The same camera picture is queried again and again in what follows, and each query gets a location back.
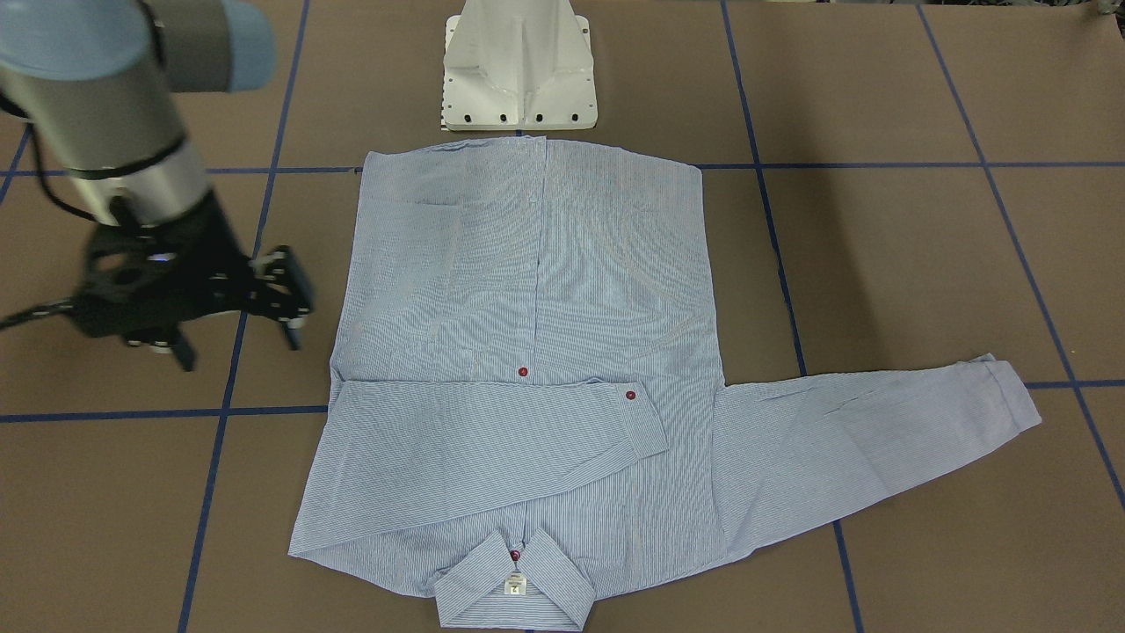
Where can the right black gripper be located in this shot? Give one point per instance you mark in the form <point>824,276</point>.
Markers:
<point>208,239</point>

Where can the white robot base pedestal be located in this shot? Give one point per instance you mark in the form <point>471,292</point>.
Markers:
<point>518,66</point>

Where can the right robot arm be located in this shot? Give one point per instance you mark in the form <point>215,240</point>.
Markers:
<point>94,83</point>

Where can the blue striped button shirt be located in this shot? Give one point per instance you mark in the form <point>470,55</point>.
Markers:
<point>527,407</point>

